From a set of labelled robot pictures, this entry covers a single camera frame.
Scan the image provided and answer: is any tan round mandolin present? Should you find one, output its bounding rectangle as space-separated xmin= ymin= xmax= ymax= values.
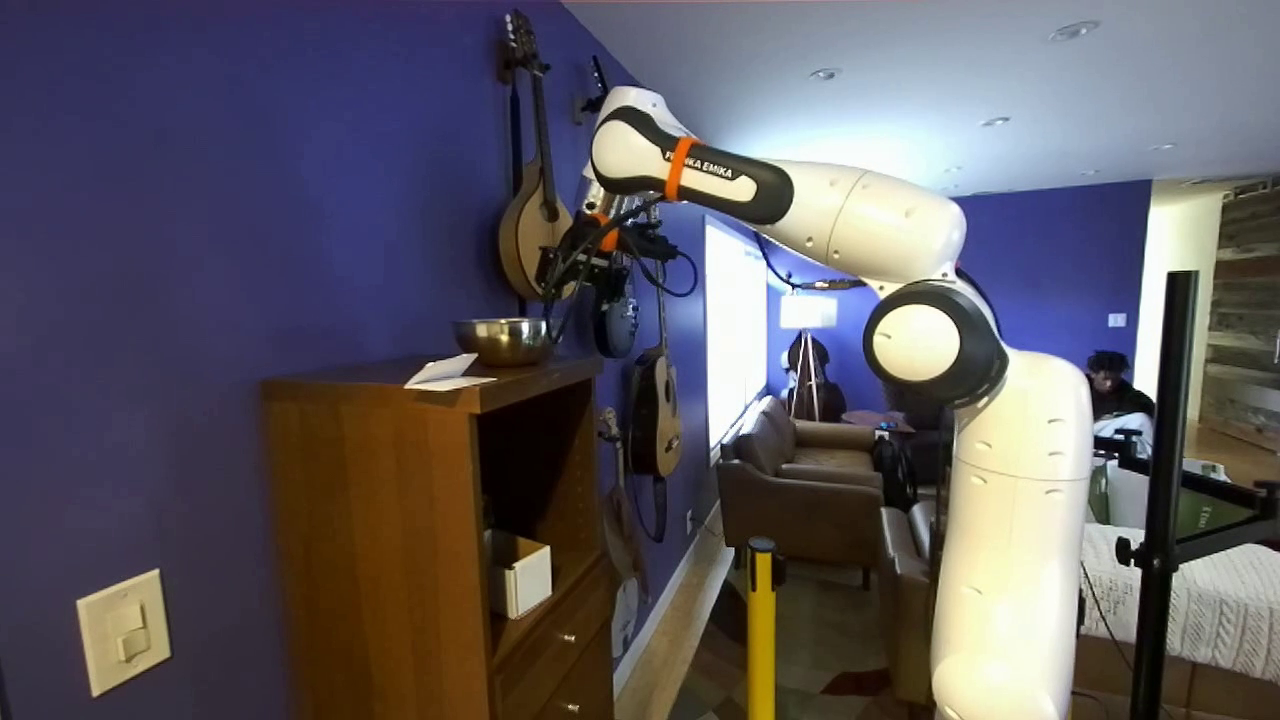
xmin=500 ymin=11 xmax=571 ymax=298

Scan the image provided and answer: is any seated person in black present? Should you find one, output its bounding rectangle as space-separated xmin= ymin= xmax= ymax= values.
xmin=1086 ymin=348 xmax=1155 ymax=420

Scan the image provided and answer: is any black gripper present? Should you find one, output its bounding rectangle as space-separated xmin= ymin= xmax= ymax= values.
xmin=557 ymin=215 xmax=627 ymax=297

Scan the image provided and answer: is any brown leather sofa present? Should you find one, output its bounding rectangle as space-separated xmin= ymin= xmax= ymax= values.
xmin=715 ymin=394 xmax=880 ymax=570

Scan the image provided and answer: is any silver metal bowl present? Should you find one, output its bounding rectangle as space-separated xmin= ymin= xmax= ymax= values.
xmin=458 ymin=317 xmax=557 ymax=367

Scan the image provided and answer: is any beige wall switch plate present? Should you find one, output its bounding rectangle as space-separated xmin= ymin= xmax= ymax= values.
xmin=77 ymin=567 xmax=173 ymax=697

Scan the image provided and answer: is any white knit bed cover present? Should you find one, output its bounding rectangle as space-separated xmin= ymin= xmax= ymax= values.
xmin=1079 ymin=524 xmax=1280 ymax=685

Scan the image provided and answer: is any yellow black post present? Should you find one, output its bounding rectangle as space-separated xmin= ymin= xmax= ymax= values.
xmin=746 ymin=536 xmax=776 ymax=720

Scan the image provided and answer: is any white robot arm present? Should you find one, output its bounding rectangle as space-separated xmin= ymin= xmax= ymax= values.
xmin=583 ymin=83 xmax=1092 ymax=720

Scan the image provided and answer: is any brown acoustic guitar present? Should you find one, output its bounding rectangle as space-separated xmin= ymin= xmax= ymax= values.
xmin=633 ymin=313 xmax=684 ymax=478

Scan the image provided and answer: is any white paper card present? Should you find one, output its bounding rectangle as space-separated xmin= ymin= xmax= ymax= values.
xmin=403 ymin=353 xmax=492 ymax=390

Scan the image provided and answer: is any small white box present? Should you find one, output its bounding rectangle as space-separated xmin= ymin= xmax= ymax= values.
xmin=488 ymin=531 xmax=551 ymax=620

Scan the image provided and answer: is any grey electric guitar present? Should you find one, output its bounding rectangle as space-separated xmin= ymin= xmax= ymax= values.
xmin=592 ymin=267 xmax=642 ymax=357

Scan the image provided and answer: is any black camera stand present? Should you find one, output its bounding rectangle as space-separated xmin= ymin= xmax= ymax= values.
xmin=1117 ymin=271 xmax=1280 ymax=720

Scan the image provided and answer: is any brown wooden cabinet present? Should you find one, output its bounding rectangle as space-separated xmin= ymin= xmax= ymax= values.
xmin=261 ymin=360 xmax=612 ymax=720

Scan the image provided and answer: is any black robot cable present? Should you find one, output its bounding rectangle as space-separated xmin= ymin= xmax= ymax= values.
xmin=625 ymin=195 xmax=872 ymax=298

